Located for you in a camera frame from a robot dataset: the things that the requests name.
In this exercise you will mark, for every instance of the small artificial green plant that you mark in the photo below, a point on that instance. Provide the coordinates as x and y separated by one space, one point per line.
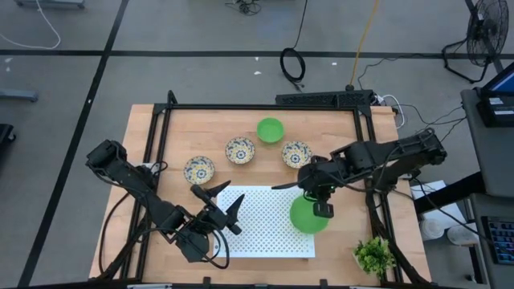
373 257

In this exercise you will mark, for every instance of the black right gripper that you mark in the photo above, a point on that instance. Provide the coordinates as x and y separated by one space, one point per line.
317 176

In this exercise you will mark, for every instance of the green plastic mini bowl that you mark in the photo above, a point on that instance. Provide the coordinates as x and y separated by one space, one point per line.
270 130
303 221

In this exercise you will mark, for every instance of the black table clamp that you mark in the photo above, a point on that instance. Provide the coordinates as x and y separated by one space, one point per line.
323 283
206 282

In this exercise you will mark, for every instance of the black backlit keyboard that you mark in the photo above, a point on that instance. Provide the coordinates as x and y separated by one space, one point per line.
502 241

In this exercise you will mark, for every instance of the yellow bowl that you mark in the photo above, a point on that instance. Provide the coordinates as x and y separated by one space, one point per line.
240 150
199 170
296 154

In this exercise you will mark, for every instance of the black laptop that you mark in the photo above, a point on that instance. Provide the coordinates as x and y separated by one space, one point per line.
498 110

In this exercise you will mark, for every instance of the grey furniture foot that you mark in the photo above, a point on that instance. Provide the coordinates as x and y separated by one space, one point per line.
48 3
18 95

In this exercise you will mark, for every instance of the black aluminium table frame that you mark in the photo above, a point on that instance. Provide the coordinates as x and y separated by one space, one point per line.
261 107

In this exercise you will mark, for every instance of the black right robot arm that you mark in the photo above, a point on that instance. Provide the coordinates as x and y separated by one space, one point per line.
385 154

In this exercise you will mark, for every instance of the white sheet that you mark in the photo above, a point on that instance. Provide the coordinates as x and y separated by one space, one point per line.
447 213

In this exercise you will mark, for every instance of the black floor fan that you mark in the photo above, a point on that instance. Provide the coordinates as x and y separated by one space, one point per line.
488 32

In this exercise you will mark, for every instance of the white perforated mat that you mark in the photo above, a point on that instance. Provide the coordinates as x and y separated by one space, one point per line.
261 254

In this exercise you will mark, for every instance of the white round container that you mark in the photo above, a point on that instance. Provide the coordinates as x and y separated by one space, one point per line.
459 236
431 229

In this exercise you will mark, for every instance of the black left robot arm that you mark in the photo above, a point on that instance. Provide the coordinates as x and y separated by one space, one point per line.
136 180

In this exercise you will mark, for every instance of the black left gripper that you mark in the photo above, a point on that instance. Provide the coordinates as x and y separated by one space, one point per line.
214 218

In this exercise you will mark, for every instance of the grey desk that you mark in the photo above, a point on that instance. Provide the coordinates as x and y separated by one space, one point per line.
494 160
498 204

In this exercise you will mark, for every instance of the black chair base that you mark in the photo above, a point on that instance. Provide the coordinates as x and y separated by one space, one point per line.
6 132

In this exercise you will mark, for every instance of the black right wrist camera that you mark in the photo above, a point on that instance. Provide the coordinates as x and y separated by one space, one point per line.
323 210

